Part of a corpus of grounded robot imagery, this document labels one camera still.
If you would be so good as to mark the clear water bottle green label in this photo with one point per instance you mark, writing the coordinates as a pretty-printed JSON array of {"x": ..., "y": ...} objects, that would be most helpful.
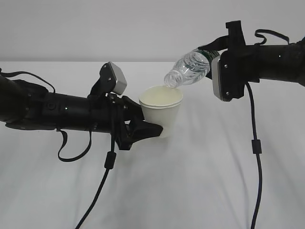
[{"x": 191, "y": 68}]

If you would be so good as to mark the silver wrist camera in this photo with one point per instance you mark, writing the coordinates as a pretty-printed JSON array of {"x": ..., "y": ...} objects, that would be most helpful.
[
  {"x": 112, "y": 79},
  {"x": 226, "y": 82}
]

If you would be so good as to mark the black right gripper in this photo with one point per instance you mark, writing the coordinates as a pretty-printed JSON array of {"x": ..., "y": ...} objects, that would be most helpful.
[{"x": 233, "y": 41}]

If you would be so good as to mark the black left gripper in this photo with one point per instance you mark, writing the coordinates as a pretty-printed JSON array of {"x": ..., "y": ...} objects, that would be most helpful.
[{"x": 125, "y": 109}]

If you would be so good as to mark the white paper cup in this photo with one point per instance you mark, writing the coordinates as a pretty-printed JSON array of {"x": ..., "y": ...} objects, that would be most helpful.
[{"x": 160, "y": 105}]

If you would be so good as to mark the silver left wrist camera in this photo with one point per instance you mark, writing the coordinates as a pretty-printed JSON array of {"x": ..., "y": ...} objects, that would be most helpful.
[{"x": 112, "y": 79}]

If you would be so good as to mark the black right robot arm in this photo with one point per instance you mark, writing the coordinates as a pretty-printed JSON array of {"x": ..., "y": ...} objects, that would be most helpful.
[{"x": 274, "y": 58}]

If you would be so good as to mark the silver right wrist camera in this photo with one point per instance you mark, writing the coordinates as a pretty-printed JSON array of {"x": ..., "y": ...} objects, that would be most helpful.
[{"x": 226, "y": 82}]

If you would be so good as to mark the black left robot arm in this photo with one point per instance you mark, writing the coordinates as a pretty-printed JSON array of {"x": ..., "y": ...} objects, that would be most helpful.
[{"x": 29, "y": 106}]

